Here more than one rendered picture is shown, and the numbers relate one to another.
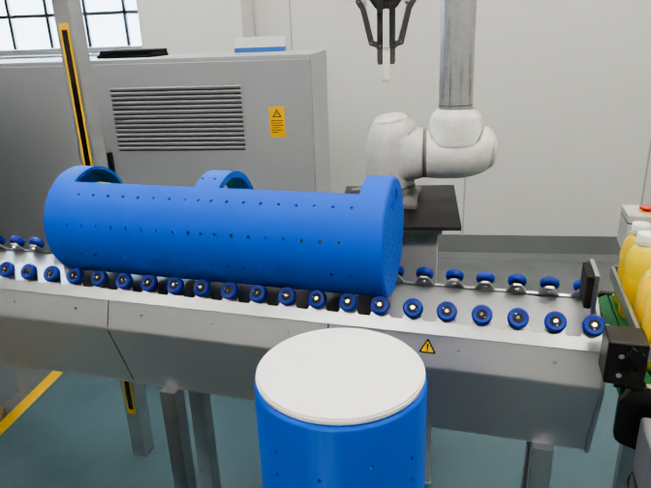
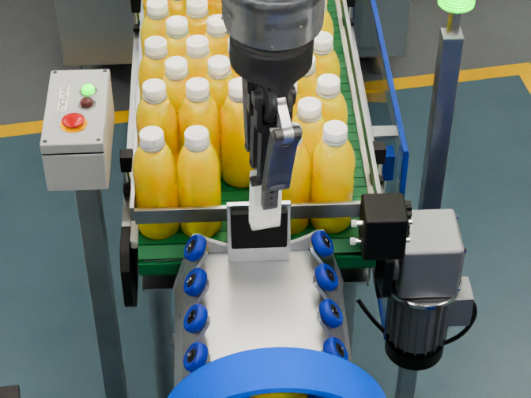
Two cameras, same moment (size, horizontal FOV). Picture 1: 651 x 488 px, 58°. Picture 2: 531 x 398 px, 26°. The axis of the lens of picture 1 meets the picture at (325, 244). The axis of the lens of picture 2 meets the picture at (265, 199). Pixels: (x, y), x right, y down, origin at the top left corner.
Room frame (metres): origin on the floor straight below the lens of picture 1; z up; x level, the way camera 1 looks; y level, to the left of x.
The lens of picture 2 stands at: (1.62, 0.65, 2.25)
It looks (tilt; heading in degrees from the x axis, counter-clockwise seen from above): 42 degrees down; 250
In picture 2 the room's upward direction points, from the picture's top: straight up
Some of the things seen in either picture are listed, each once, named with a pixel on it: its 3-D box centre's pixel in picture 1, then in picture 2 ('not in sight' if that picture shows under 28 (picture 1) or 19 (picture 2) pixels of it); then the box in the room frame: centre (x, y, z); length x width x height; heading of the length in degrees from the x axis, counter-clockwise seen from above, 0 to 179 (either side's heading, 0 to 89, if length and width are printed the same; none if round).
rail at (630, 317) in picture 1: (626, 306); (257, 212); (1.16, -0.65, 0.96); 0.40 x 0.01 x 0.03; 163
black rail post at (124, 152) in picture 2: not in sight; (127, 170); (1.33, -0.85, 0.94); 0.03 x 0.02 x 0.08; 73
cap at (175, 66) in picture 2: not in sight; (176, 67); (1.22, -0.91, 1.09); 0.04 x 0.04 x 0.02
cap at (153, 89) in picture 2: not in sight; (154, 90); (1.27, -0.86, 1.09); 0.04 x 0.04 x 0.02
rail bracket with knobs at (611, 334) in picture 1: (623, 356); (380, 229); (0.98, -0.56, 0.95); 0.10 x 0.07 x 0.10; 163
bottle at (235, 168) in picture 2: not in sight; (241, 135); (1.13, -0.82, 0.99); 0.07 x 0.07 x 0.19
